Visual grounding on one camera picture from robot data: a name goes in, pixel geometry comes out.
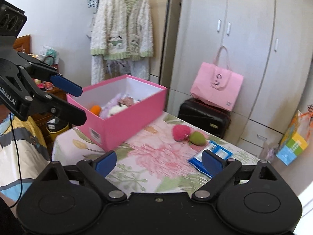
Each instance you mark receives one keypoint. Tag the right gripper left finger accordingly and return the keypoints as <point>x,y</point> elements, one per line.
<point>95,173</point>

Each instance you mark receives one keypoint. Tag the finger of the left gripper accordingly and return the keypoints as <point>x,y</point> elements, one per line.
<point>64,110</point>
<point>66,85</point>

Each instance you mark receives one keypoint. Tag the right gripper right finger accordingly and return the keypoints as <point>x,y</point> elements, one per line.
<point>222,172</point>

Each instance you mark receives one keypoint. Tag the orange plush ball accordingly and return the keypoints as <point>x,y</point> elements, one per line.
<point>96,110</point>

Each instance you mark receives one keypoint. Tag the blue wet wipes pack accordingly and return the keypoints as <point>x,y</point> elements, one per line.
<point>212,160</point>

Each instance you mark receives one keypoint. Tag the pink strawberry plush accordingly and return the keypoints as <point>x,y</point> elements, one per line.
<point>181,132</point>

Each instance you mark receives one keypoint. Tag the purple kuromi plush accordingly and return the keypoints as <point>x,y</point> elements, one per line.
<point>105,109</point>

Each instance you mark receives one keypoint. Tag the pink cardboard box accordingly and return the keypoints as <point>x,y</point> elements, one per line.
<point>111,131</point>

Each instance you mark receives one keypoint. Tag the black suitcase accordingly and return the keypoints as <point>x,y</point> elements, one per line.
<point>209,118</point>

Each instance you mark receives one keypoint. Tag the floral tablecloth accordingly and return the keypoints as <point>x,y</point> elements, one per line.
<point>149,162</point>

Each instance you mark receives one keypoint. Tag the cream fluffy cardigan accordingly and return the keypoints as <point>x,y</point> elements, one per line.
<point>122,29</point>

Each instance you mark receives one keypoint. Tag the colourful paper gift bag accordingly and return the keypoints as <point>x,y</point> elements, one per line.
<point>297,137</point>

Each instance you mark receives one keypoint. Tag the pink tote bag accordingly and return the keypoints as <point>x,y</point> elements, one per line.
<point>217,86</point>

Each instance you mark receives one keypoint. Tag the black clothes rack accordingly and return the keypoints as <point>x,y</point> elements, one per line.
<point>148,68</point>

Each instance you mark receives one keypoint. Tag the grey wardrobe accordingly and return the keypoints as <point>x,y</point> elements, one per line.
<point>268,42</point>

